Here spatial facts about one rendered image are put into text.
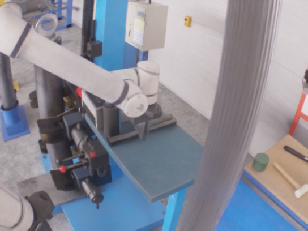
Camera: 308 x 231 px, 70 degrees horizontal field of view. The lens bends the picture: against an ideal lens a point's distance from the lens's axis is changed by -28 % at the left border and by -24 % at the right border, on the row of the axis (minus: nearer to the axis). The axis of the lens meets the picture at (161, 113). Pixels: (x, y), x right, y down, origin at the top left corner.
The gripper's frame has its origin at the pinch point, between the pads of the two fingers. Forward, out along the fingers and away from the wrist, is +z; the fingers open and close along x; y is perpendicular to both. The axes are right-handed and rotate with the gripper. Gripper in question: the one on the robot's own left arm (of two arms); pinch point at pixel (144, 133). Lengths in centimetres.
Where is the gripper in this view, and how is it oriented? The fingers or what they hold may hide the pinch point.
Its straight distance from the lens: 127.4
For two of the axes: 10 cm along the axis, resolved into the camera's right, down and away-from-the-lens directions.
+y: -5.4, -5.0, 6.7
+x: -8.4, 2.4, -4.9
